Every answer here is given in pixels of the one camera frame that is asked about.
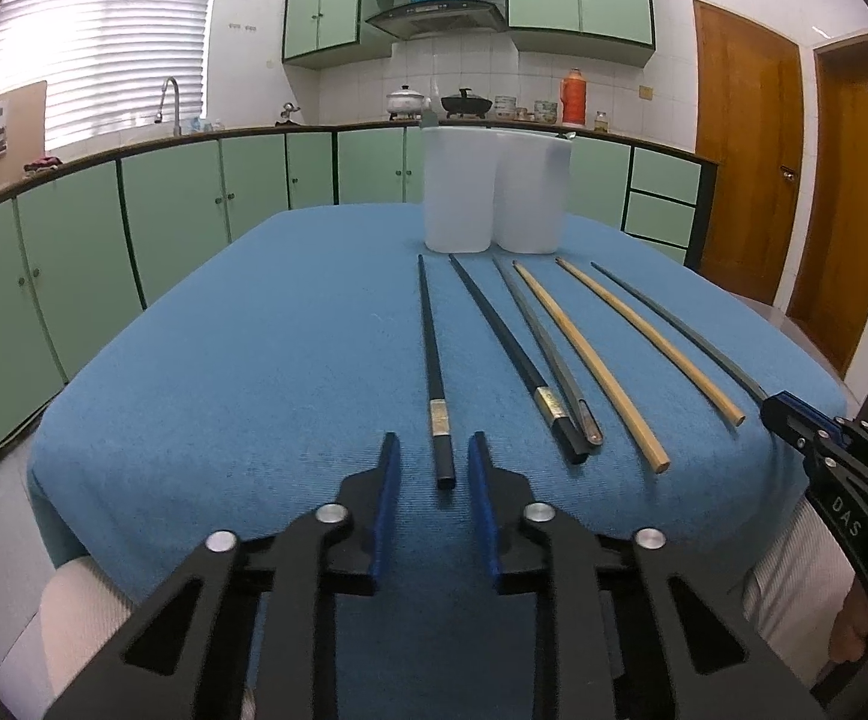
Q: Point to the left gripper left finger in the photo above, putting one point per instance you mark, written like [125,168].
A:
[248,616]

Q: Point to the wooden door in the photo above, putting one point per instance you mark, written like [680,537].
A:
[750,122]
[830,298]

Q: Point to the small glass jar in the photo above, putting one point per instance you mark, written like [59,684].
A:
[601,123]

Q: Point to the light wooden chopstick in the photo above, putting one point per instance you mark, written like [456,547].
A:
[638,428]
[725,405]

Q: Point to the white cooking pot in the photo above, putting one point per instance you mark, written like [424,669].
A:
[406,104]

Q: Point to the grey spoon in holder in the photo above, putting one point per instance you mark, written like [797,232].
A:
[429,119]

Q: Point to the grey metal chopstick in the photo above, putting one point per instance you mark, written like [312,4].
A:
[571,394]
[751,386]

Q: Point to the green lower kitchen cabinets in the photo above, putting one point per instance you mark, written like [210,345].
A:
[84,252]

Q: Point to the white window blinds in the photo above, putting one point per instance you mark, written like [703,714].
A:
[108,64]

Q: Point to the black chopstick gold band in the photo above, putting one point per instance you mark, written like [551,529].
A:
[439,421]
[570,441]

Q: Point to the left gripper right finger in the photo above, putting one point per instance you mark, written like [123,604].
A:
[623,628]

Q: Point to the orange thermos flask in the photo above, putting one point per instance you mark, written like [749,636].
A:
[574,99]

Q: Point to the blue table cloth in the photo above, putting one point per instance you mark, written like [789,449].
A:
[247,393]

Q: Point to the white plastic utensil holder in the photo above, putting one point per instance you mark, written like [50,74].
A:
[483,187]

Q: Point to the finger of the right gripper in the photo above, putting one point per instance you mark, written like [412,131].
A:
[799,424]

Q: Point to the right hand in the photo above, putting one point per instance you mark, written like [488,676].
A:
[849,635]

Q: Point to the black wok on stove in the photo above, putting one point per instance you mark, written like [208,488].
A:
[465,103]

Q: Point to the black range hood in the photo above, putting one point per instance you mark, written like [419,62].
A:
[435,16]

